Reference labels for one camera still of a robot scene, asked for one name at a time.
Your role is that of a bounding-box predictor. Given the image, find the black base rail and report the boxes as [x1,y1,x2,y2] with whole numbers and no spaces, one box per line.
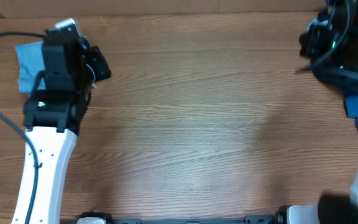
[60,212,282,224]

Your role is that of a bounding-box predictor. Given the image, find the dark blue shirt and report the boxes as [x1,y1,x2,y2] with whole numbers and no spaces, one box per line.
[344,92,358,130]

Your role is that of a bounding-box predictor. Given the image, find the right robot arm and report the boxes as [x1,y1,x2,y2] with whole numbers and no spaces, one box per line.
[269,0,358,224]

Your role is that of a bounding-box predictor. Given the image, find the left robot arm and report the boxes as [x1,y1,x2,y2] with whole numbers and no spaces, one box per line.
[12,25,111,223]

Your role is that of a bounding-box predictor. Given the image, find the light blue denim jeans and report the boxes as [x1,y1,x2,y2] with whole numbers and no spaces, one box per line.
[14,41,45,94]

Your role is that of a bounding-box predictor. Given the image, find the cardboard wall panel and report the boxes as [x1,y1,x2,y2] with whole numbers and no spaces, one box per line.
[0,0,325,18]

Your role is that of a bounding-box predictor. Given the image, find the black garment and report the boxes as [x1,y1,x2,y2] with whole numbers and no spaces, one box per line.
[299,0,358,94]

